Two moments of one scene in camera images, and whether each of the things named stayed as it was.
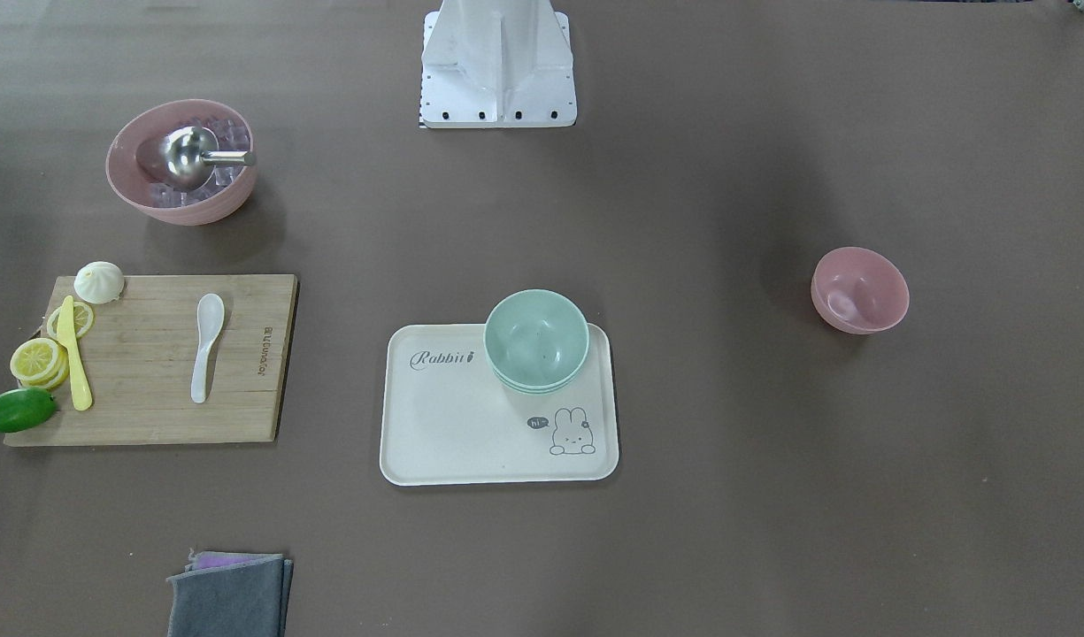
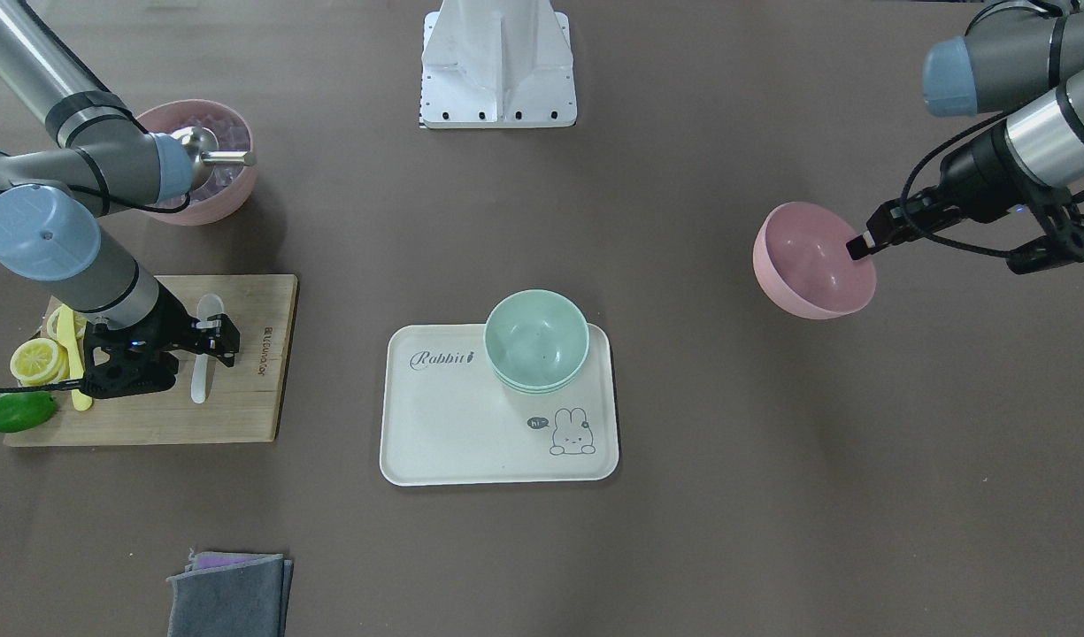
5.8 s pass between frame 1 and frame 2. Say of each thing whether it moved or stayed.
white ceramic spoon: stayed
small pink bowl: moved
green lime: stayed
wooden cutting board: stayed
